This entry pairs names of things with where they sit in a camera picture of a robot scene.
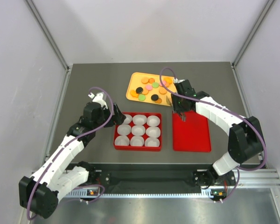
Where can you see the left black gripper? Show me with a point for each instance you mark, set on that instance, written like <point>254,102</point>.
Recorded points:
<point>118,118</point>

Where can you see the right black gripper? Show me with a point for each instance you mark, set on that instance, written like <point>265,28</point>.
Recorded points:
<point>177,109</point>

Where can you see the orange round cookie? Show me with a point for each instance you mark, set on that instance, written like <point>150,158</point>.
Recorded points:
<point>162,90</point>
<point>145,80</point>
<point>145,92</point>

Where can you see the black sandwich cookie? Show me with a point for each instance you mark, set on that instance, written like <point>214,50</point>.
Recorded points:
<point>139,90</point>
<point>154,97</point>

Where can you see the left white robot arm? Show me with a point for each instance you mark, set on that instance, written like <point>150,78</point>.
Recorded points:
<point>41,193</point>

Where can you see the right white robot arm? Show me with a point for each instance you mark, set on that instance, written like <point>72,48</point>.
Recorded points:
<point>245,137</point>

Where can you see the white paper cup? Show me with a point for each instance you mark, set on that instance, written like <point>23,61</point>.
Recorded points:
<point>152,142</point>
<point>128,119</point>
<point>138,130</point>
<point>153,132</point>
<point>137,141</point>
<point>139,119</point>
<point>122,141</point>
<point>153,121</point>
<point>124,129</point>

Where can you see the brown round cookie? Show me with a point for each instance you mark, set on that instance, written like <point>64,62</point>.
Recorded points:
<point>159,100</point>
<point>151,80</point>

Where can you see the red compartment box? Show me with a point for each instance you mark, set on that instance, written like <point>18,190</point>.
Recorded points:
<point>143,148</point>

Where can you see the orange star cookie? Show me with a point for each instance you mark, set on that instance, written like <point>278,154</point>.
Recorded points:
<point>133,93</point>

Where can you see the green round cookie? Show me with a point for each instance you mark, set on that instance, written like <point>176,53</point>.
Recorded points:
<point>141,97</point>
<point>155,84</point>

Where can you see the red box lid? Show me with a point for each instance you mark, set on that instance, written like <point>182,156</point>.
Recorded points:
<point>191,135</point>

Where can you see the orange plastic tray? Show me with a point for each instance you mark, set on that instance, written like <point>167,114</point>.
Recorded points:
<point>135,82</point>

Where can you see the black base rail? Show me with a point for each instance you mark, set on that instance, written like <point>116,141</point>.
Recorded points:
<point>153,178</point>

